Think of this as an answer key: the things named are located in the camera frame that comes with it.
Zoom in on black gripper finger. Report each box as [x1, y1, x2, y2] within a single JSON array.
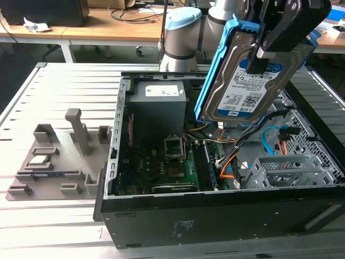
[[241, 0, 265, 25], [246, 0, 333, 74]]

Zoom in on hard disk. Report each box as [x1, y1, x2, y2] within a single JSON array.
[[194, 18, 322, 128]]

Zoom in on grey metal disk bay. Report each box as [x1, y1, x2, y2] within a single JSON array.
[[240, 154, 338, 190]]

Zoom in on small white box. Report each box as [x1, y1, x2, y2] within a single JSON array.
[[327, 23, 345, 39]]

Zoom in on wooden desk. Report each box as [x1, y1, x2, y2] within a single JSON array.
[[312, 26, 345, 54], [0, 7, 168, 63]]

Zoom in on blue and white box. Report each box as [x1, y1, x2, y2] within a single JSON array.
[[327, 5, 345, 21]]

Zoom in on grey power supply unit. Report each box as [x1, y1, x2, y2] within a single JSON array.
[[126, 80, 189, 137]]

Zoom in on metal CPU socket cover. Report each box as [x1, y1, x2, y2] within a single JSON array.
[[163, 134, 187, 163]]

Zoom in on brown cardboard box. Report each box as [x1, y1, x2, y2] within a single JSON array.
[[87, 0, 137, 9]]

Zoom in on blue RAM slot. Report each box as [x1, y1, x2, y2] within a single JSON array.
[[202, 142, 218, 190]]

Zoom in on black RAM slot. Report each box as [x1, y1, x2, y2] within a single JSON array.
[[193, 143, 211, 192]]

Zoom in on CPU socket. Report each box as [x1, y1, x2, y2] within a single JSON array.
[[167, 165, 187, 180]]

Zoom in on green motherboard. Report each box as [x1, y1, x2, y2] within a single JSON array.
[[116, 129, 226, 195]]

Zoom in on black graphics card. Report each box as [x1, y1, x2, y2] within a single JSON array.
[[150, 182, 199, 194]]

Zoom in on large black box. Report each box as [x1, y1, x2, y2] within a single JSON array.
[[0, 0, 90, 28]]

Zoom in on black open PC case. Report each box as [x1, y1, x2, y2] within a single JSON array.
[[93, 64, 345, 250]]

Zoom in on crumpled white paper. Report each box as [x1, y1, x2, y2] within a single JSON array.
[[23, 16, 52, 33]]

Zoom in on grey parts rack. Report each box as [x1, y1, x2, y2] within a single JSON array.
[[5, 107, 113, 202]]

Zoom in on silver CPU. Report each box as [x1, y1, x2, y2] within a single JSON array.
[[29, 155, 51, 166]]

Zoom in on blue RAM stick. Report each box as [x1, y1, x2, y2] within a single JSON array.
[[30, 172, 66, 179]]

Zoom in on thin black hanging cable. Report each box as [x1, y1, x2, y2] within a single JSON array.
[[157, 0, 169, 64]]

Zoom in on blue disk wire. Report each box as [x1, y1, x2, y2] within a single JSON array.
[[262, 125, 279, 156]]

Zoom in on orange disk wire black plug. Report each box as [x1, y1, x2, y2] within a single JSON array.
[[274, 125, 301, 156]]

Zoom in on black cable bundle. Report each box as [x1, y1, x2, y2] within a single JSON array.
[[215, 109, 294, 168]]

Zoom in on yellow wire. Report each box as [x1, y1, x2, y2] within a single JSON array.
[[185, 122, 210, 133]]

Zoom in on coloured power wires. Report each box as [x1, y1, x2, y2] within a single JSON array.
[[217, 128, 238, 144]]

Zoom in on long orange wire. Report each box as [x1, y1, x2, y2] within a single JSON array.
[[219, 149, 243, 180]]

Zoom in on red wire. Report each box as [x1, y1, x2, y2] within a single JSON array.
[[128, 112, 135, 147]]

